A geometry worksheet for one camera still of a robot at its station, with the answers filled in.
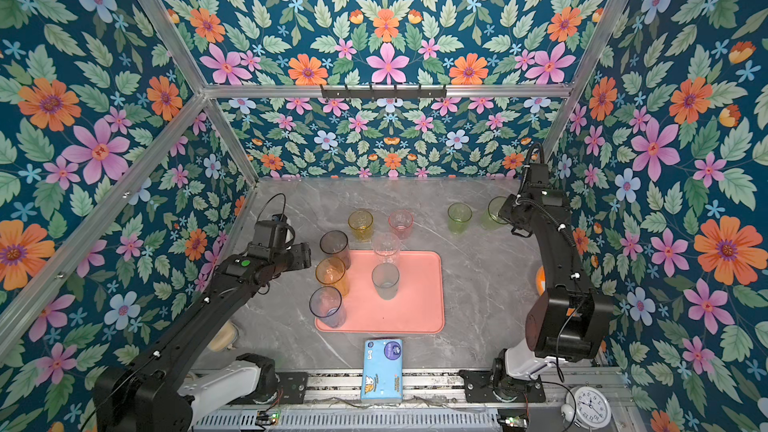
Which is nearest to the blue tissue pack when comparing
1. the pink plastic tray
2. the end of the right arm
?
the pink plastic tray

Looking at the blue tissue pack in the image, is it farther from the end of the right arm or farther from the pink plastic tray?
the end of the right arm

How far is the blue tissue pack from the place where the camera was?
70 centimetres
